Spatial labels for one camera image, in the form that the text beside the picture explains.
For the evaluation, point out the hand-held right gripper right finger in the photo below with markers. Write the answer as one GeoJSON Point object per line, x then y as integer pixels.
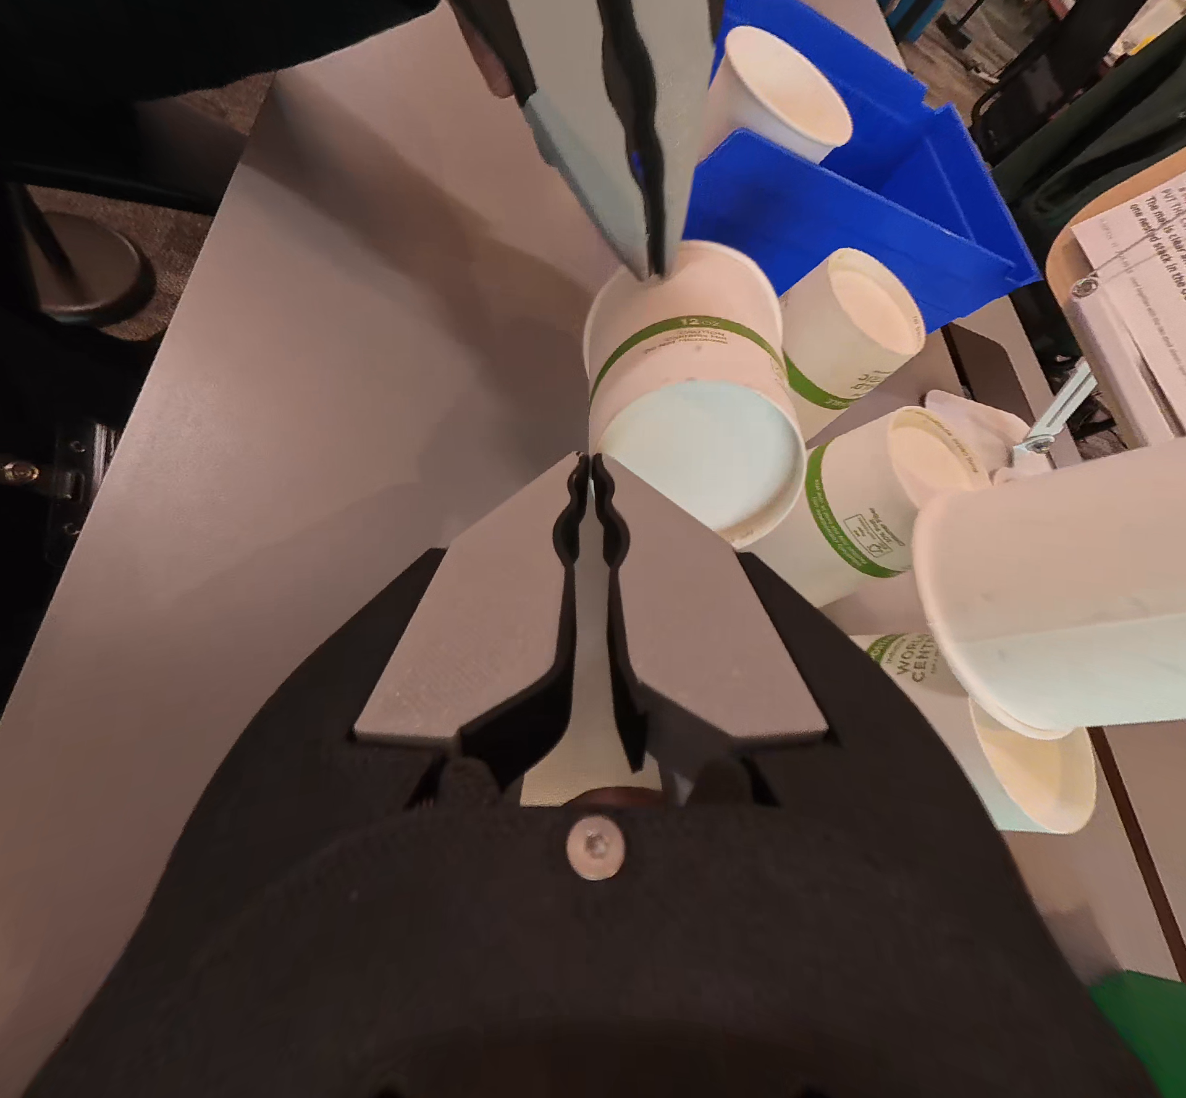
{"type": "Point", "coordinates": [713, 644]}

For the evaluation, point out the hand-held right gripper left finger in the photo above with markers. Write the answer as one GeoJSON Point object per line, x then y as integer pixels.
{"type": "Point", "coordinates": [482, 644]}

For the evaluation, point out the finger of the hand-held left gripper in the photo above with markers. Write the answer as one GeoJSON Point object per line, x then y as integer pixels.
{"type": "Point", "coordinates": [672, 23]}
{"type": "Point", "coordinates": [565, 50]}

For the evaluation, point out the white paper cup green band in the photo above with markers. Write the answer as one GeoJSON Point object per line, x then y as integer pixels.
{"type": "Point", "coordinates": [866, 310]}
{"type": "Point", "coordinates": [1028, 774]}
{"type": "Point", "coordinates": [852, 513]}
{"type": "Point", "coordinates": [1066, 579]}
{"type": "Point", "coordinates": [695, 449]}

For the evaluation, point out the blue plastic bin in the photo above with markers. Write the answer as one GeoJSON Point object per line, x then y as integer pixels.
{"type": "Point", "coordinates": [834, 218]}

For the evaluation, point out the person's left hand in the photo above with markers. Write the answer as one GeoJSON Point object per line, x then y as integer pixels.
{"type": "Point", "coordinates": [487, 64]}

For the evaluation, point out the dark green jacket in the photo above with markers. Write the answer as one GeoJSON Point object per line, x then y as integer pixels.
{"type": "Point", "coordinates": [1085, 116]}

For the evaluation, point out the black chair base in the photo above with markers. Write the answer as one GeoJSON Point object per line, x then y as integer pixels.
{"type": "Point", "coordinates": [88, 267]}

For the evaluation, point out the wooden board document stand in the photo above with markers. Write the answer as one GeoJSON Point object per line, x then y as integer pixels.
{"type": "Point", "coordinates": [1112, 357]}

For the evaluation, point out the printed instruction sheet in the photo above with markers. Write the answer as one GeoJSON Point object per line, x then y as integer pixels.
{"type": "Point", "coordinates": [1149, 282]}

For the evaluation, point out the green plastic bin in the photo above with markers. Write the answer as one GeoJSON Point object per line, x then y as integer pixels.
{"type": "Point", "coordinates": [1144, 1032]}

